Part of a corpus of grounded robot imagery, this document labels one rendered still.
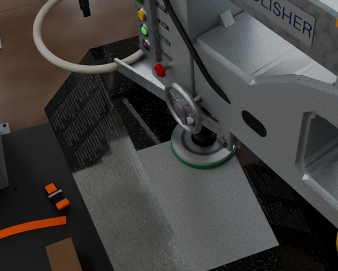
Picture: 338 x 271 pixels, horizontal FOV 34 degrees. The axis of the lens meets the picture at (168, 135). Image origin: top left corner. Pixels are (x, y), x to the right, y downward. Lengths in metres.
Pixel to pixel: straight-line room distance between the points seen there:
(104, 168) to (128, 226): 0.26
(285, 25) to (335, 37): 0.12
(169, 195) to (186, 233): 0.14
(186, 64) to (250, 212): 0.52
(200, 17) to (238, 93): 0.20
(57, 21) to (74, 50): 0.34
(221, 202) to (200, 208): 0.07
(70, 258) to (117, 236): 0.68
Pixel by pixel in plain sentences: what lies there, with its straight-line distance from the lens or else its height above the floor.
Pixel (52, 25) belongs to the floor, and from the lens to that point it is 3.79.
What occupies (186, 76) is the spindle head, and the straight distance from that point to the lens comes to 1.43.
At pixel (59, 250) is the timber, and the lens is 2.51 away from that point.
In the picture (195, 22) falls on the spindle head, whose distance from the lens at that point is 1.31.
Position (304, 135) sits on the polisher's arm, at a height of 1.38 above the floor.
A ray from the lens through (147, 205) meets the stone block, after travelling 1.75.
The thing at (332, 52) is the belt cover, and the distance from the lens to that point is 0.96.
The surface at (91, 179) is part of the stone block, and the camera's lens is 2.00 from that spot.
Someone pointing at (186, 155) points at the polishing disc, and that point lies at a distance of 1.77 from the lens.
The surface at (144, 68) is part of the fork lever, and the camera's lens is 1.97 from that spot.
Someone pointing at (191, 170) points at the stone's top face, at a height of 0.85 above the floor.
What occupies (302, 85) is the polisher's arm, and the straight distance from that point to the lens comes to 1.07.
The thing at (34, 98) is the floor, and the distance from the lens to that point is 3.33.
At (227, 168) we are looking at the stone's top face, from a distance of 1.77.
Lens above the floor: 2.27
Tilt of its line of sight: 50 degrees down
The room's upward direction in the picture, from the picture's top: 6 degrees counter-clockwise
